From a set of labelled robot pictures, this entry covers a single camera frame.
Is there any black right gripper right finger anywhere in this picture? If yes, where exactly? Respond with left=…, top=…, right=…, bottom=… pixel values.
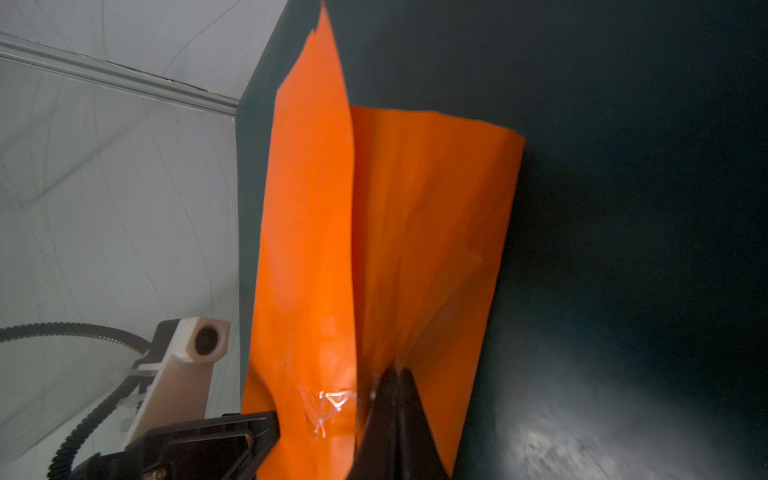
left=397, top=369, right=449, bottom=480

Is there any green table mat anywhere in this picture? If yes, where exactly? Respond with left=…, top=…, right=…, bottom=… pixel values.
left=235, top=0, right=768, bottom=480

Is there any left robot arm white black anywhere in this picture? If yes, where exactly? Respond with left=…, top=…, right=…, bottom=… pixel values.
left=1, top=317, right=280, bottom=479

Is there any orange wrapping paper sheet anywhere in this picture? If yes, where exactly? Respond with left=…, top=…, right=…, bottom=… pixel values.
left=242, top=7, right=525, bottom=479

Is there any clear tape piece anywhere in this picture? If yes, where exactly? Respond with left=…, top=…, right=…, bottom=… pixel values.
left=297, top=386, right=357, bottom=440

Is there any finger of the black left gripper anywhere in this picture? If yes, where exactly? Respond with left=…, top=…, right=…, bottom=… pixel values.
left=122, top=411, right=280, bottom=479

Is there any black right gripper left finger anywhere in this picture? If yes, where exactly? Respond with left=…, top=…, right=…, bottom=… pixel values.
left=347, top=370, right=397, bottom=480

